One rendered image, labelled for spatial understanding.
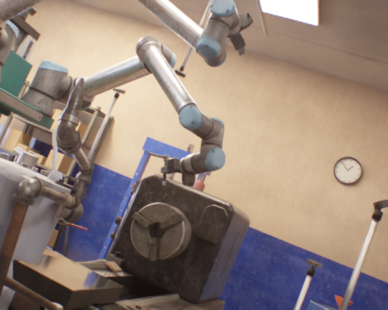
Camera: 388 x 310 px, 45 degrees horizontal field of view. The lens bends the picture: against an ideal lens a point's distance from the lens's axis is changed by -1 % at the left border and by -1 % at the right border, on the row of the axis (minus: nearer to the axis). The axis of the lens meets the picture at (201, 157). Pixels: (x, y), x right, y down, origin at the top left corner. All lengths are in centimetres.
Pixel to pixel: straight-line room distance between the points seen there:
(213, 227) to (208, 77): 408
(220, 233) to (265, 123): 369
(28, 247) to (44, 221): 6
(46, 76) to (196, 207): 103
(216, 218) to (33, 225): 126
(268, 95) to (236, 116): 47
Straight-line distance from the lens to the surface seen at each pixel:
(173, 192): 230
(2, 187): 102
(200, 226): 219
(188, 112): 184
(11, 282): 94
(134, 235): 213
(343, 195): 553
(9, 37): 222
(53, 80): 257
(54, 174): 113
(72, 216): 135
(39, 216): 106
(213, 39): 175
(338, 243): 548
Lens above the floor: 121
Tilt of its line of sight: 7 degrees up
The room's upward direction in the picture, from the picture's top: 23 degrees clockwise
